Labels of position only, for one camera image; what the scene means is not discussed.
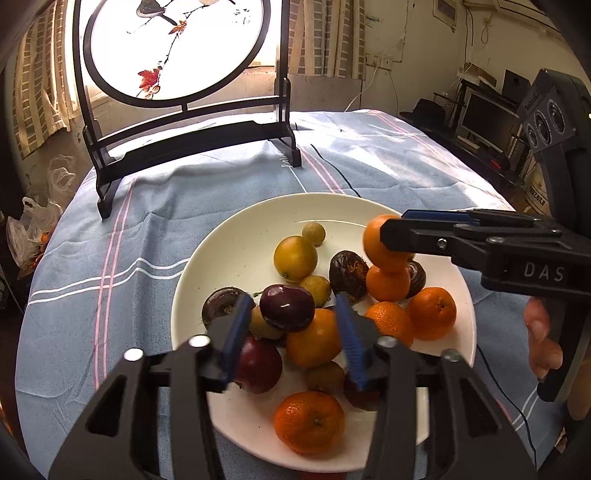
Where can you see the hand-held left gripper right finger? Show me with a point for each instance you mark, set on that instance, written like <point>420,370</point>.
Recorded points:
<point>353,344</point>

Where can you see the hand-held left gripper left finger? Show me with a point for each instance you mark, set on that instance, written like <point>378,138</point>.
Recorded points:
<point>233,344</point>

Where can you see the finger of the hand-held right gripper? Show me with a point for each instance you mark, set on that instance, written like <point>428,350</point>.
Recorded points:
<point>434,214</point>
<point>425,240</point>

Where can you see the wrinkled dark passion fruit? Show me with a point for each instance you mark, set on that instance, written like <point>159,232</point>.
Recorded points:
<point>221,304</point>
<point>418,277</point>
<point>347,274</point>

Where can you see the large yellow-orange fruit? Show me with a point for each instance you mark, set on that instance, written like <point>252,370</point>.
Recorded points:
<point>314,344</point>

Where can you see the smooth orange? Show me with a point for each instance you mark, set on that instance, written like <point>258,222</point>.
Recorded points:
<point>388,284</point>
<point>373,240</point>

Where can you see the dark purple plum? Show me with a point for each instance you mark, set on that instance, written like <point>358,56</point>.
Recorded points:
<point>287,308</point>

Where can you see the large dimpled mandarin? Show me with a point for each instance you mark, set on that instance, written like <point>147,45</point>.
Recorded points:
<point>309,422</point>

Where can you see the white oval plate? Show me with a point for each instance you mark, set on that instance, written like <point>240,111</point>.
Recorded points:
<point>240,249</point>

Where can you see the person's right hand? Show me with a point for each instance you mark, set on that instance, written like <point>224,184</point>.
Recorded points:
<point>540,341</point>

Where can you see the white plastic bucket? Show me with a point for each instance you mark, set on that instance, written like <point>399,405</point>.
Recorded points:
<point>538,187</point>

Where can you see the dark red plum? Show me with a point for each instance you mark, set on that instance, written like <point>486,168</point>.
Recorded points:
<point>360,399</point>
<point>261,367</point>

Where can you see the orange mandarin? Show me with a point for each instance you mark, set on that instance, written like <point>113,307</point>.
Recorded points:
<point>392,323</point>
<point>431,314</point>

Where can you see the small yellow round fruit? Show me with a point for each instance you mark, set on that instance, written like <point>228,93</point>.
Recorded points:
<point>295,258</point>

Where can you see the computer monitor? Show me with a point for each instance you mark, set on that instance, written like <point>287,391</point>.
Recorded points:
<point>489,117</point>

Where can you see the blue striped tablecloth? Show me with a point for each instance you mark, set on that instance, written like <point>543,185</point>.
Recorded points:
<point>138,277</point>

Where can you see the black speaker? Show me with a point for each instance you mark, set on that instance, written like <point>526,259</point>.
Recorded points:
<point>516,86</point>

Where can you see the beige checked curtain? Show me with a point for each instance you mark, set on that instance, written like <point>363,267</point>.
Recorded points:
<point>37,87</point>
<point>328,37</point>

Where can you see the clear plastic bags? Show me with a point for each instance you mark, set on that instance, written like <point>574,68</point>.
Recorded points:
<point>34,226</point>

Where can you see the round painted screen on stand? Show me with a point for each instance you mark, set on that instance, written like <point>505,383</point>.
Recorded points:
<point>184,55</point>

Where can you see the white wall socket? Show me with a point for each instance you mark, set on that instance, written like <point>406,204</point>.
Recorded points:
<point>378,61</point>

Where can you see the wall electrical box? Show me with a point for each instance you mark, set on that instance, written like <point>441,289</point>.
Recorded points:
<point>447,9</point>

